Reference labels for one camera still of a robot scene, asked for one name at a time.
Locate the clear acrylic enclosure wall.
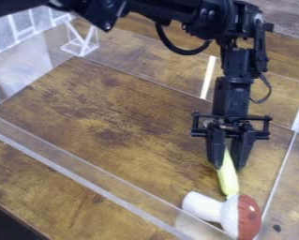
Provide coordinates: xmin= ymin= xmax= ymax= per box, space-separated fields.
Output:
xmin=0 ymin=7 xmax=299 ymax=240

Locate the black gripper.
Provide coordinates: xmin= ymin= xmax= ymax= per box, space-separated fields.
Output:
xmin=190 ymin=77 xmax=271 ymax=171

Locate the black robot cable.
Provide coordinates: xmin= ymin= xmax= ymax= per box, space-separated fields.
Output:
xmin=154 ymin=22 xmax=212 ymax=56

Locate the clear acrylic triangle bracket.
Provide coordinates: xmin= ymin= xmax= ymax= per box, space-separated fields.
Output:
xmin=60 ymin=22 xmax=99 ymax=57

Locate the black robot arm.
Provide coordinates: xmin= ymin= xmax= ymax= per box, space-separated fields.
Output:
xmin=0 ymin=0 xmax=272 ymax=169

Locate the red white mushroom toy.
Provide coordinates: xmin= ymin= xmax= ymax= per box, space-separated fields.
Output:
xmin=182 ymin=191 xmax=262 ymax=240

